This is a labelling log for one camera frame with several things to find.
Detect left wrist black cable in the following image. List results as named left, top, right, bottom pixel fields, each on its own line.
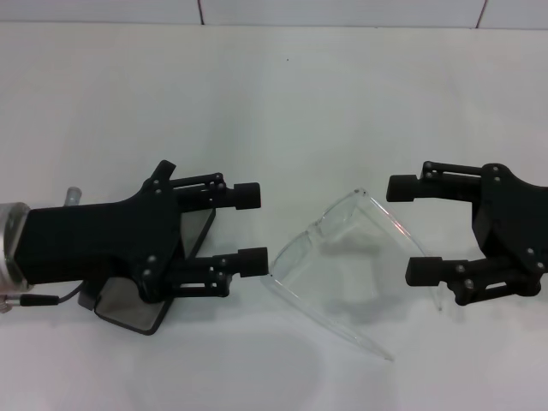
left=0, top=280, right=85, bottom=316

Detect black glasses case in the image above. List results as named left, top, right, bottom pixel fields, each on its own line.
left=76, top=208, right=217, bottom=338

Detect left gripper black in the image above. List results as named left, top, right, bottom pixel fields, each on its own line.
left=10, top=160, right=189, bottom=305

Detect clear transparent glasses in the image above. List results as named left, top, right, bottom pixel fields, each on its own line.
left=259, top=187, right=446, bottom=360

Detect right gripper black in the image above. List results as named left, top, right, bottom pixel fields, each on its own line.
left=386, top=160, right=548, bottom=307

